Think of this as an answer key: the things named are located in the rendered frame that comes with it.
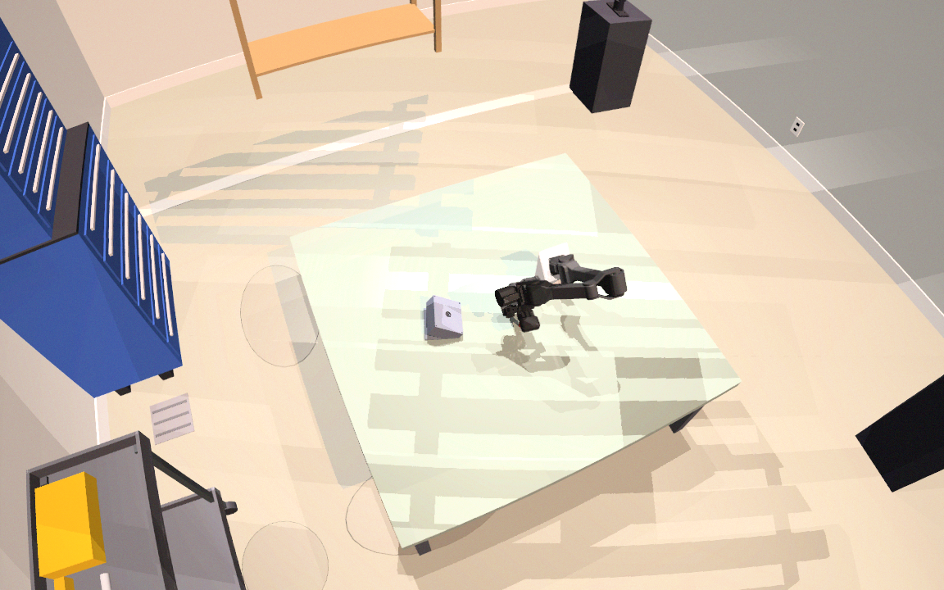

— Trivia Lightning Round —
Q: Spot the white square panel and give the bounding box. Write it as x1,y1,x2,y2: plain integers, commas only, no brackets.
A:
424,295,463,340

